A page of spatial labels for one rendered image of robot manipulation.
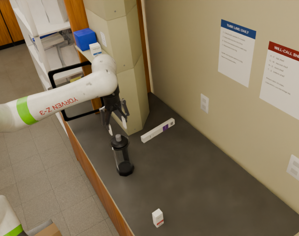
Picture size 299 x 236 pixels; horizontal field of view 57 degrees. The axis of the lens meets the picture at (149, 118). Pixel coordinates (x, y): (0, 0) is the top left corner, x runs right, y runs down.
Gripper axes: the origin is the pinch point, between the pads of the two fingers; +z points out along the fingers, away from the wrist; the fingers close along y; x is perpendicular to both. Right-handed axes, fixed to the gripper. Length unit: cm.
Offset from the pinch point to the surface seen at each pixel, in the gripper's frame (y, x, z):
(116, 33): -18.6, -25.8, -37.1
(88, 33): -10, -47, -33
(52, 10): -14, -155, -21
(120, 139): 0.5, 1.6, 7.2
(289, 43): -58, 46, -43
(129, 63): -23.2, -25.7, -17.6
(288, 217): -49, 72, 32
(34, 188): 62, -113, 127
